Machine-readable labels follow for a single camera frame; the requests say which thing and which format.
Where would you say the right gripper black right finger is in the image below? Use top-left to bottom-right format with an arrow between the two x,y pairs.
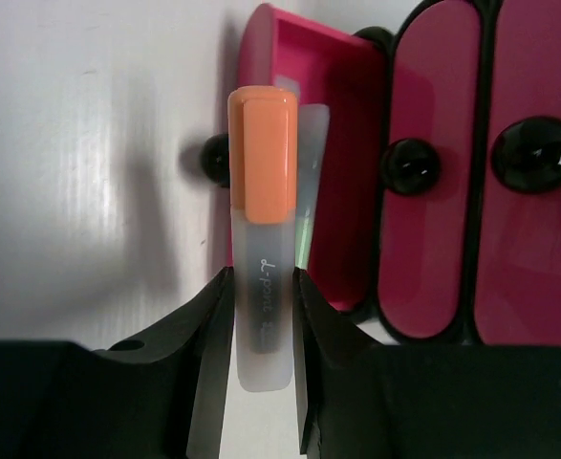
292,270 -> 561,458

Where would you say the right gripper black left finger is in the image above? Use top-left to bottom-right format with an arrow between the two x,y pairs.
0,268 -> 234,458

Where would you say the pink drawer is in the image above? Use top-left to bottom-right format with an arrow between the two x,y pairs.
378,1 -> 482,340
474,1 -> 561,346
237,3 -> 392,314

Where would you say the pink top drawer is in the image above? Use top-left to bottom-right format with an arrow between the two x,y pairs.
474,1 -> 561,346

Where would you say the green capped marker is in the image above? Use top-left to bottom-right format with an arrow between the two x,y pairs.
295,104 -> 330,270

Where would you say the orange clear-capped marker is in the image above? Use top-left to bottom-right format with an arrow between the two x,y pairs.
227,86 -> 297,392

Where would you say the pink bottom drawer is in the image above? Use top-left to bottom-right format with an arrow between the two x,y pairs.
237,3 -> 392,314

